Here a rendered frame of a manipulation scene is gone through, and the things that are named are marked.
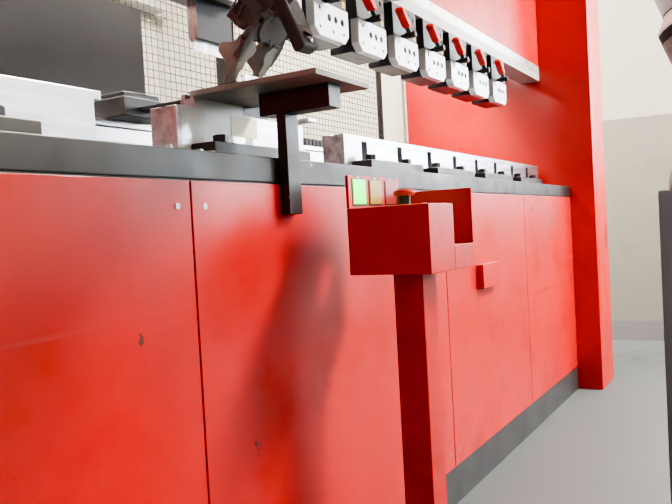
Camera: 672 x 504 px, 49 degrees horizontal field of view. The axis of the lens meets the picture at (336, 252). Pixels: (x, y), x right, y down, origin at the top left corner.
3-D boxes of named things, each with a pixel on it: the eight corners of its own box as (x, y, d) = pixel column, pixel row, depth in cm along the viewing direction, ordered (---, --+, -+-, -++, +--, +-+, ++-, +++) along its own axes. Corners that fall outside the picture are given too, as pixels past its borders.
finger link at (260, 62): (242, 74, 140) (257, 30, 135) (262, 91, 138) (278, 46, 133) (230, 75, 138) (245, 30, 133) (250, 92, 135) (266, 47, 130)
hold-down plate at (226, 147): (215, 158, 123) (214, 140, 123) (191, 161, 126) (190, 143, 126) (311, 166, 149) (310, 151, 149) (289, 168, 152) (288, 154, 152)
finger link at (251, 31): (240, 61, 130) (270, 21, 129) (247, 66, 130) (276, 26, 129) (227, 50, 126) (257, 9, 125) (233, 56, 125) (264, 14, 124)
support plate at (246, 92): (315, 73, 115) (315, 66, 115) (189, 96, 128) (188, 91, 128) (369, 89, 130) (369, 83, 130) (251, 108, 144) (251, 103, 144)
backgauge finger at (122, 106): (183, 104, 132) (181, 76, 132) (85, 122, 146) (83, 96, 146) (225, 111, 143) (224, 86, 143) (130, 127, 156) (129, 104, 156)
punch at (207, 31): (198, 50, 132) (195, -4, 132) (189, 52, 133) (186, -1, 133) (233, 59, 140) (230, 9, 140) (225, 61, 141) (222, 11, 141)
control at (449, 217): (431, 274, 123) (426, 167, 122) (350, 275, 131) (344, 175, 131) (475, 265, 140) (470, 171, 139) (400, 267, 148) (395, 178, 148)
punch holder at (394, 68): (396, 63, 194) (392, 0, 194) (367, 68, 198) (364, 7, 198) (419, 72, 207) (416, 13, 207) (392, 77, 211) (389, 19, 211)
